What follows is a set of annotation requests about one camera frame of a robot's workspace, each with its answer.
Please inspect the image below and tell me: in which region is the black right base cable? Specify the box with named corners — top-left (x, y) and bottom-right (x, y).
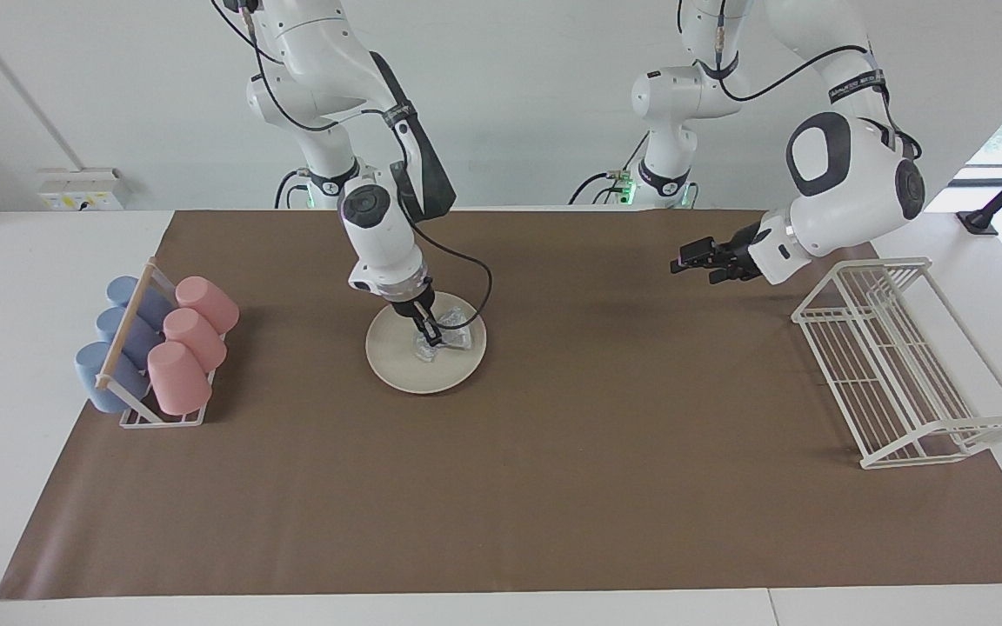
top-left (273, 168), bottom-right (311, 210)

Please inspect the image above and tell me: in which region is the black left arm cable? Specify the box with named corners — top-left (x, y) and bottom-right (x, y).
top-left (675, 0), bottom-right (924, 162)

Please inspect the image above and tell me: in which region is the cream round plate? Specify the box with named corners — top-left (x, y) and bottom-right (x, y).
top-left (365, 290), bottom-right (488, 395)

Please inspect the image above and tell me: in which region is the black left base cable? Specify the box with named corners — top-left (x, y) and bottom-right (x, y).
top-left (567, 130), bottom-right (651, 207)

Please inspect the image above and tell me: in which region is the white cup rack wooden handle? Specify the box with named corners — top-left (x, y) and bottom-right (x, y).
top-left (95, 259), bottom-right (228, 429)

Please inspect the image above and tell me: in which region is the white power socket box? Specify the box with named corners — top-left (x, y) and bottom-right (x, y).
top-left (36, 168), bottom-right (130, 212)

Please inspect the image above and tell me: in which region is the white wire dish rack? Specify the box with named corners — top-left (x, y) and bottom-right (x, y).
top-left (791, 256), bottom-right (1002, 470)

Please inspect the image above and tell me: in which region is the brown table mat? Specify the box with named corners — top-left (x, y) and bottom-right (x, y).
top-left (0, 209), bottom-right (1002, 601)

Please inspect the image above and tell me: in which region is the pink cup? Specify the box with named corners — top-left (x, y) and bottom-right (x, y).
top-left (175, 276), bottom-right (240, 336)
top-left (162, 308), bottom-right (228, 373)
top-left (147, 341), bottom-right (213, 416)

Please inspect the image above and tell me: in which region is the blue cup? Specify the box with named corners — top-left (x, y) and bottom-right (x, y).
top-left (96, 306), bottom-right (163, 366)
top-left (106, 276), bottom-right (176, 330)
top-left (75, 342), bottom-right (152, 414)

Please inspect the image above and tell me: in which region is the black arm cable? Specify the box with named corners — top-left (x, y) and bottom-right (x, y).
top-left (210, 0), bottom-right (495, 331)
top-left (675, 0), bottom-right (924, 162)

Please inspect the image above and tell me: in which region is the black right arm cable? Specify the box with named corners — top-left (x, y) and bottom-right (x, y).
top-left (210, 0), bottom-right (495, 331)

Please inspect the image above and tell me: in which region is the black base cable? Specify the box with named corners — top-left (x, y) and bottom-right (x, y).
top-left (567, 130), bottom-right (651, 207)
top-left (273, 168), bottom-right (311, 210)

